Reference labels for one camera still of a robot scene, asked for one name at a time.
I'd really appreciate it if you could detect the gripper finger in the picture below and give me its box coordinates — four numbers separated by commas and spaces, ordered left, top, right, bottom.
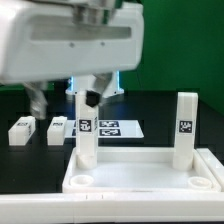
23, 81, 48, 120

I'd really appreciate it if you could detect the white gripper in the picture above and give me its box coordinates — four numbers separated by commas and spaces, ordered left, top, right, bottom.
0, 0, 144, 108

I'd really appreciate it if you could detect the white desk top tray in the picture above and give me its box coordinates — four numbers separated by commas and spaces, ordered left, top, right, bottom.
62, 147, 222, 193

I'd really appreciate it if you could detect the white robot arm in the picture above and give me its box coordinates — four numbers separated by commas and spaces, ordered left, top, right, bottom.
0, 0, 144, 120

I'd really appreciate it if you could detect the fiducial marker sheet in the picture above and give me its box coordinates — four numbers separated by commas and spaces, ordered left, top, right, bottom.
65, 120, 144, 139

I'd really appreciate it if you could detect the white front rail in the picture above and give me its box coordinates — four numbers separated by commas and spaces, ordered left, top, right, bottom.
0, 192, 224, 224

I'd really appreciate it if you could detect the white rail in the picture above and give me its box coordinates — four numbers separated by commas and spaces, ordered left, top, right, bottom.
197, 149, 224, 192
0, 192, 224, 224

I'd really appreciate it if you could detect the white right rail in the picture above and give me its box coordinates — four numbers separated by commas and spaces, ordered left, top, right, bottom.
197, 149, 224, 192

